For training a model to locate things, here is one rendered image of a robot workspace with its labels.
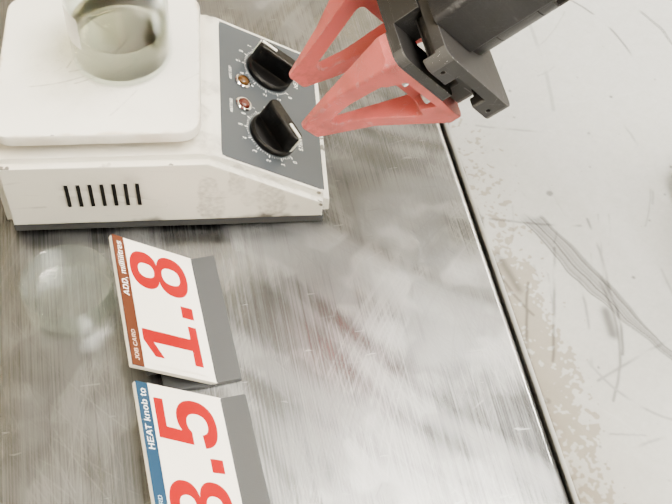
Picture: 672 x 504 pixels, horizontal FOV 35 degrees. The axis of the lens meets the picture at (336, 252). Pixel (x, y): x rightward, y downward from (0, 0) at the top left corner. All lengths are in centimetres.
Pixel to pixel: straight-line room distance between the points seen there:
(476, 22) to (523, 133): 25
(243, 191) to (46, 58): 14
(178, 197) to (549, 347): 24
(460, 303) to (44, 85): 28
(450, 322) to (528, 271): 7
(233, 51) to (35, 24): 12
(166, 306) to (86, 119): 12
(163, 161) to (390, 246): 15
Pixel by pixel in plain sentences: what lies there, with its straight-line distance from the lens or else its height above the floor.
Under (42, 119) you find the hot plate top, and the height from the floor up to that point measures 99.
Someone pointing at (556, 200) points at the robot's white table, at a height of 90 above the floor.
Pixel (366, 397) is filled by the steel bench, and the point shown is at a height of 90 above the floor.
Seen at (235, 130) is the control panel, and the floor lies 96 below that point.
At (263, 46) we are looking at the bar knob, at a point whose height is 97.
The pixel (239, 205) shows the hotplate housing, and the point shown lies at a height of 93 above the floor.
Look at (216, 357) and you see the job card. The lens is 64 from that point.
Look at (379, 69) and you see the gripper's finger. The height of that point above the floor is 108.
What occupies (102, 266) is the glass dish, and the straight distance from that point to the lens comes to 67.
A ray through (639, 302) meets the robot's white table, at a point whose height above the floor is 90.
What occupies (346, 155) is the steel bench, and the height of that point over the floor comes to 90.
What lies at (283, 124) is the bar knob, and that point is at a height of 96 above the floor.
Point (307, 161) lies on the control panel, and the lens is 68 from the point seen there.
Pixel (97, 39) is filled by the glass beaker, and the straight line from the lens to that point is 63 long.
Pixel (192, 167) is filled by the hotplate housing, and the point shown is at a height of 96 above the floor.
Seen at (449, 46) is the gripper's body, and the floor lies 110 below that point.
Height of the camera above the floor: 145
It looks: 54 degrees down
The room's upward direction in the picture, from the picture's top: 5 degrees clockwise
